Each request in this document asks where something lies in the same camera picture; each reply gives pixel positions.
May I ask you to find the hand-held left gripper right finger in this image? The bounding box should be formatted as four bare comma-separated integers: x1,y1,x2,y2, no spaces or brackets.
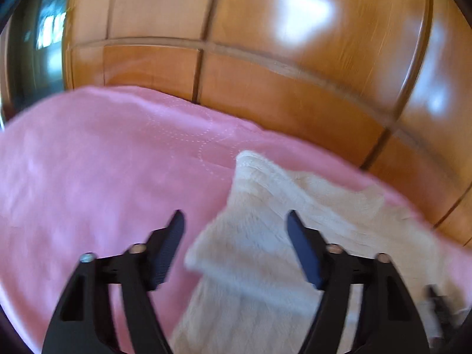
287,209,430,354

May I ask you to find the wooden wardrobe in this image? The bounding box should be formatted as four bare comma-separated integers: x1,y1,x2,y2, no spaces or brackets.
61,0,472,248

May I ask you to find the dark mirror panel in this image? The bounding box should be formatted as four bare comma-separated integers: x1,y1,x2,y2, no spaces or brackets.
5,0,72,119

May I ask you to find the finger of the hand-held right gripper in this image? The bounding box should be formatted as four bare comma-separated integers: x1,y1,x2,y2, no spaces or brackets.
427,284,456,336

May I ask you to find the cream knitted sweater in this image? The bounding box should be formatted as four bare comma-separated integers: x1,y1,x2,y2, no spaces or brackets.
171,150,469,354

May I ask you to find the pink blanket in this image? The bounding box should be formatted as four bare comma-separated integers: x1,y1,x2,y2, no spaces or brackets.
0,86,472,354

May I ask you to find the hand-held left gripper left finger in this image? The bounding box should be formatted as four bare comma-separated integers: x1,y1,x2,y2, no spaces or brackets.
42,209,185,354

